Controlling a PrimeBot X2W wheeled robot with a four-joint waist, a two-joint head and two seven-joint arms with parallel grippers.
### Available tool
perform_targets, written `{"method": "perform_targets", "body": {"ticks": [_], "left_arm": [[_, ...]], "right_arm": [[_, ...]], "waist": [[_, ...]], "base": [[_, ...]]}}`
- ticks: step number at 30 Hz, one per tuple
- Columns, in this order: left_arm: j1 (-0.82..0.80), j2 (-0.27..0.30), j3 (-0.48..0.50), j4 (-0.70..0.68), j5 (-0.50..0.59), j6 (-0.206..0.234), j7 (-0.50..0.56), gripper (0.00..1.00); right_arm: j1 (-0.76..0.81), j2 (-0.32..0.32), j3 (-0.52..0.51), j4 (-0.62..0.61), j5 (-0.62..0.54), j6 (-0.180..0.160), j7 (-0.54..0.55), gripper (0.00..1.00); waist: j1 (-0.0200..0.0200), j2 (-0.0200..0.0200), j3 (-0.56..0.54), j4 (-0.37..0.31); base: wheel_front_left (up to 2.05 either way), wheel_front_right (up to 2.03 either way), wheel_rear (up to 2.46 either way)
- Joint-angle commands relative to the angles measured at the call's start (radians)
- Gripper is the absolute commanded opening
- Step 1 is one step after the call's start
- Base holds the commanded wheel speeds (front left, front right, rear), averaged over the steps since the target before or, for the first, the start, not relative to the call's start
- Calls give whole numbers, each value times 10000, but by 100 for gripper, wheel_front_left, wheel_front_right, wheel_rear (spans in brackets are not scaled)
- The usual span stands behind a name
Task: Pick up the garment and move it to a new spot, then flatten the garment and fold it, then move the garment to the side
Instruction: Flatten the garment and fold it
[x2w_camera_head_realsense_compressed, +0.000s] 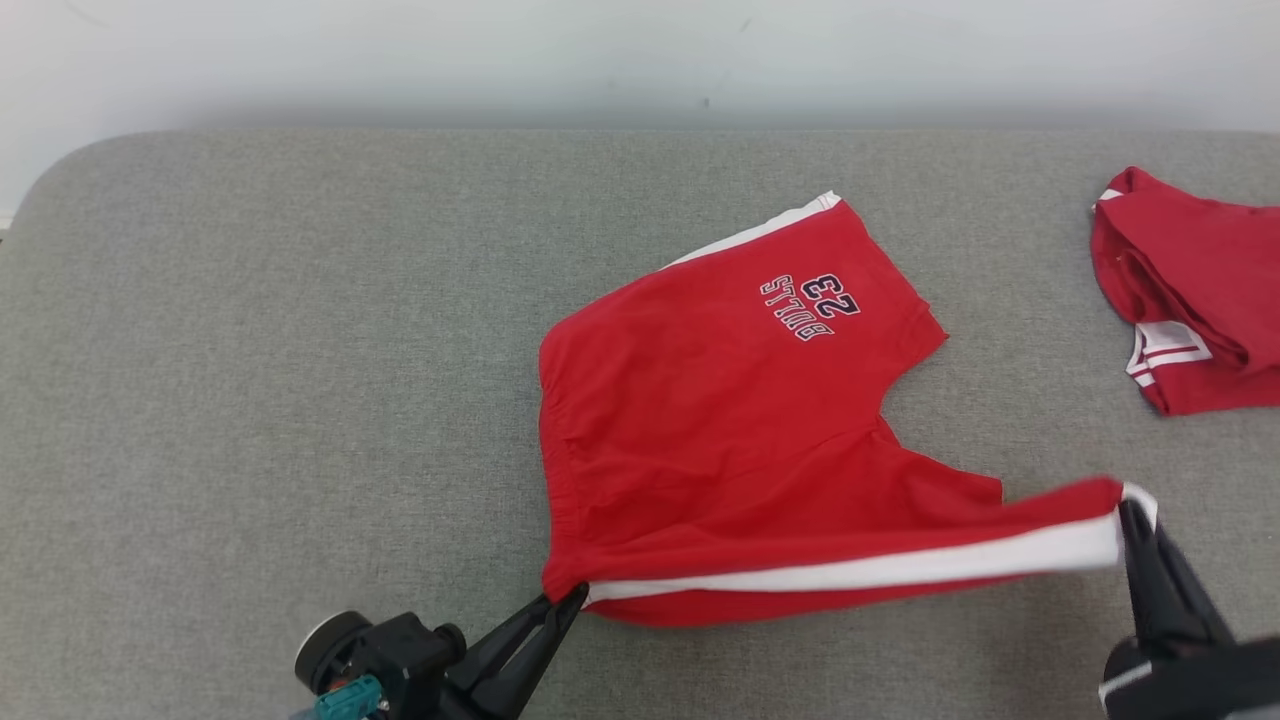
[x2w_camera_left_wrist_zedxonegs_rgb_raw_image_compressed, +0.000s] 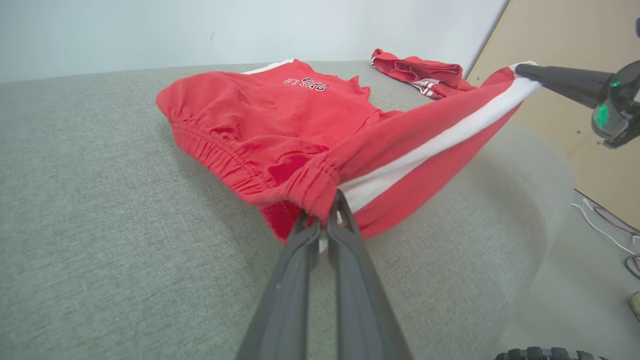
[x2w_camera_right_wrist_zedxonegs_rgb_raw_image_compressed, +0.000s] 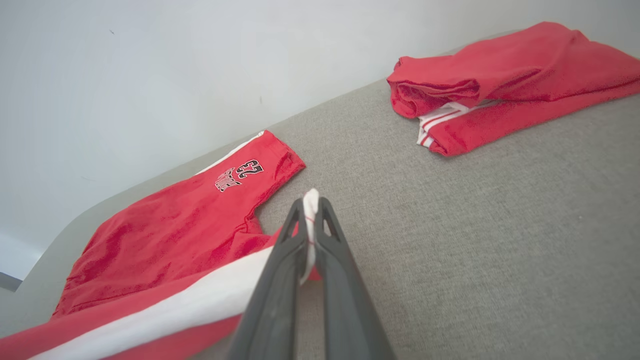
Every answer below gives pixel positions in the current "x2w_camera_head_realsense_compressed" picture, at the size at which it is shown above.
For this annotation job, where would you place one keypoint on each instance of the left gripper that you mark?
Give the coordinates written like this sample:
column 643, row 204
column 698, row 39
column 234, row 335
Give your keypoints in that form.
column 450, row 700

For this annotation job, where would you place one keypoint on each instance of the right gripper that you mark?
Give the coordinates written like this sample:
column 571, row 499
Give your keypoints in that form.
column 1200, row 680

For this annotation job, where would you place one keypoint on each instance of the red Bulls shorts white stripe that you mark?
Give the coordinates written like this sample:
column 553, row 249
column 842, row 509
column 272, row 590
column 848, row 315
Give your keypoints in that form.
column 720, row 430

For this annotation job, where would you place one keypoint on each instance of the red Bulls jersey white sleeves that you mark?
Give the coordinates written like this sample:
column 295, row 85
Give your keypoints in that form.
column 1200, row 290

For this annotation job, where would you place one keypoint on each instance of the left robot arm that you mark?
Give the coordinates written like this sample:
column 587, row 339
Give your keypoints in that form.
column 330, row 650

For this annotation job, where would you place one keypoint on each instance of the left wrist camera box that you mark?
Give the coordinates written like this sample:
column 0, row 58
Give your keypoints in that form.
column 410, row 645

